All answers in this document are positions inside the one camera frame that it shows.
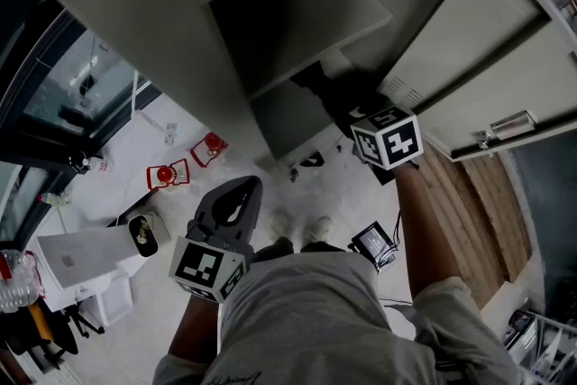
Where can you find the white paper tag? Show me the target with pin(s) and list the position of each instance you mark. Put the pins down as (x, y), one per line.
(170, 134)

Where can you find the black clip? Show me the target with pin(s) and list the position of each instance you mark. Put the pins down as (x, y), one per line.
(315, 160)

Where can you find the person's grey t-shirt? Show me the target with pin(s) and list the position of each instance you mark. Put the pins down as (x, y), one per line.
(306, 320)

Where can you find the wooden plank platform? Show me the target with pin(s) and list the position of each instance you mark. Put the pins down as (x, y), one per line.
(491, 216)

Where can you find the oval tin with greens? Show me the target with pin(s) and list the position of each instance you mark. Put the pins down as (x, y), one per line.
(143, 236)

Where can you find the grey metal cabinet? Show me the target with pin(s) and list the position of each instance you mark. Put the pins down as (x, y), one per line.
(135, 13)

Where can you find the clear plastic bottle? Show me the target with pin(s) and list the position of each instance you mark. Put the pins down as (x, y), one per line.
(18, 284)

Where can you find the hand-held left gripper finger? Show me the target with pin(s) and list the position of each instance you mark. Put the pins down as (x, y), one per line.
(205, 205)
(253, 212)

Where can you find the person's right shoe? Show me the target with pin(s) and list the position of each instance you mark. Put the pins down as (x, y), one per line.
(319, 229)

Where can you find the red blister pack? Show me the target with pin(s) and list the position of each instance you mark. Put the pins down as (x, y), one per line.
(163, 176)
(211, 144)

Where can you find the person's left forearm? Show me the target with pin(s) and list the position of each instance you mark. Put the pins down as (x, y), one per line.
(194, 329)

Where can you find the small clear bottle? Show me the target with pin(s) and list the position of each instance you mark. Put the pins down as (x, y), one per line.
(54, 198)

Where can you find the black office chair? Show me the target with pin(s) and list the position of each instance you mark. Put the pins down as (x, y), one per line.
(61, 336)

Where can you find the person's dark trousers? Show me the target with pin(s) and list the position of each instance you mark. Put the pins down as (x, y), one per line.
(279, 249)

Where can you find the white flat box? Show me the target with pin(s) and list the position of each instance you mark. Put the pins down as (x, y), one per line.
(76, 257)

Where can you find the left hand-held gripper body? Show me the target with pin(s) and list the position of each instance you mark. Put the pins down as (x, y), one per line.
(198, 268)

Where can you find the person's right forearm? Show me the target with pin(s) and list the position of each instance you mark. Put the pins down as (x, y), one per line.
(424, 239)

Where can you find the person's left shoe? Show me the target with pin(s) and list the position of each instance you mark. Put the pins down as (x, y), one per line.
(280, 223)

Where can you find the dark framed window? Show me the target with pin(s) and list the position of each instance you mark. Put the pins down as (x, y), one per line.
(22, 135)

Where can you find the person's shoe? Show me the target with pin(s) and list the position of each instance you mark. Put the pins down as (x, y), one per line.
(280, 223)
(319, 229)

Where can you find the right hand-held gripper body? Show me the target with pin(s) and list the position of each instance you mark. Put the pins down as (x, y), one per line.
(392, 144)

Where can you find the small black screen device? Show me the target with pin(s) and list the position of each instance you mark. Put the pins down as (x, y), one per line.
(372, 241)

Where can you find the white bottle red label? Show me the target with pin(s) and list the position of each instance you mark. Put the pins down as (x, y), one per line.
(101, 165)

